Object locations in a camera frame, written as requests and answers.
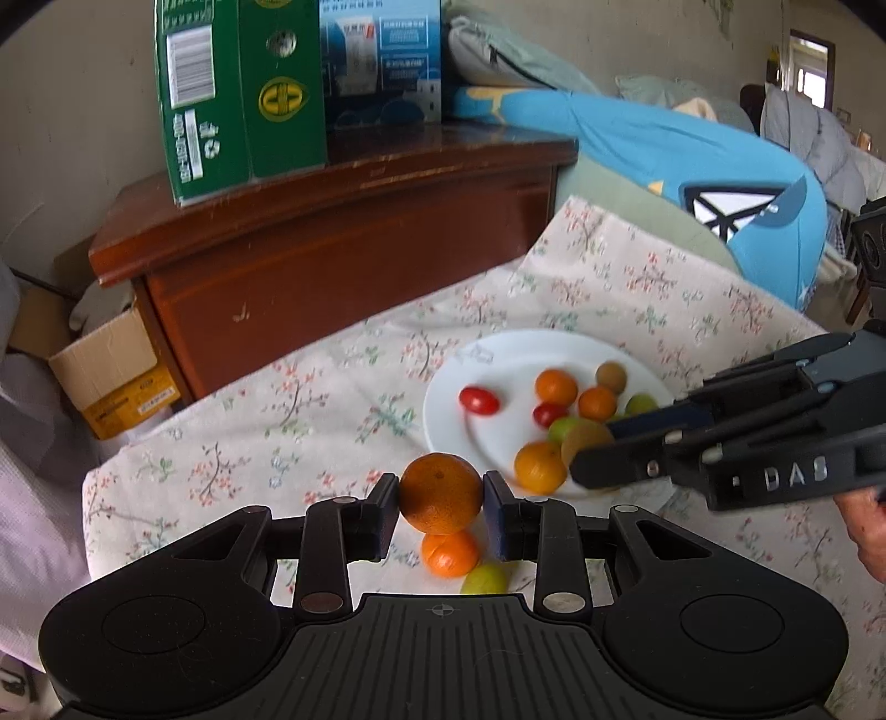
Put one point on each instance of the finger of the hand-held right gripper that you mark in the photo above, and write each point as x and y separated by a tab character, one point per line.
664	419
623	465

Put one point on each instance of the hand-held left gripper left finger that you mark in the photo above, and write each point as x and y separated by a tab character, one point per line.
386	516

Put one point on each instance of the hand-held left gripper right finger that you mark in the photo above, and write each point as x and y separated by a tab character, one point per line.
495	516

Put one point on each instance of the green jujube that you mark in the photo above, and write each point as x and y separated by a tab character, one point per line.
484	579
562	430
640	403

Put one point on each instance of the green-brown jujube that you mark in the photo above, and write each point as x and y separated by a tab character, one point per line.
587	439

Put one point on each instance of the orange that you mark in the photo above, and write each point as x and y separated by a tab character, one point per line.
538	467
441	493
556	386
596	403
451	555

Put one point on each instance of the brown kiwi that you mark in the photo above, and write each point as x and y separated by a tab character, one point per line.
611	376

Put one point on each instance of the white plate with line flowers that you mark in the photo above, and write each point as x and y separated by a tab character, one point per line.
484	443

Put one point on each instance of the red cherry tomato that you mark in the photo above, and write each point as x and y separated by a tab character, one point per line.
548	414
480	400

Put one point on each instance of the person's right hand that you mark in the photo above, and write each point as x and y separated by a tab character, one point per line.
865	529

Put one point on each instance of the floral tablecloth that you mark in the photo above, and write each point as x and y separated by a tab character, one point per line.
277	429

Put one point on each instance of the black chair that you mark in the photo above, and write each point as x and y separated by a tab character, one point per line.
871	249

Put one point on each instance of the grey-green cushion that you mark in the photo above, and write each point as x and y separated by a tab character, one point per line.
609	197

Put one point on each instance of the red-brown wooden nightstand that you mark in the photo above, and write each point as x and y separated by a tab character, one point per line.
311	263

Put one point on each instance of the brown cardboard box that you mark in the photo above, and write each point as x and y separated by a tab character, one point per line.
104	374

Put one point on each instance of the grey quilted bedding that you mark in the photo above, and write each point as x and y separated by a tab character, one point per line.
796	128

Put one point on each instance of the pale green pillow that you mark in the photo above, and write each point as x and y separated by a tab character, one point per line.
657	93

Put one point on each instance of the white cloth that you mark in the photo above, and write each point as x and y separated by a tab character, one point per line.
97	308

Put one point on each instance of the lilac cloth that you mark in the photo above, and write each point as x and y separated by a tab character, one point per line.
28	484

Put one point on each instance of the window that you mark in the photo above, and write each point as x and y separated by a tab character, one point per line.
811	66

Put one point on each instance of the grey quilted pillow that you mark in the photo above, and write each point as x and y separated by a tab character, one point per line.
512	55

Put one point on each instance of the dark blue cardboard box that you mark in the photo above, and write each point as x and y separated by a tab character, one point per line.
387	62

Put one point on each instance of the green cardboard box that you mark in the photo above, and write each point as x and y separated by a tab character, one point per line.
207	90

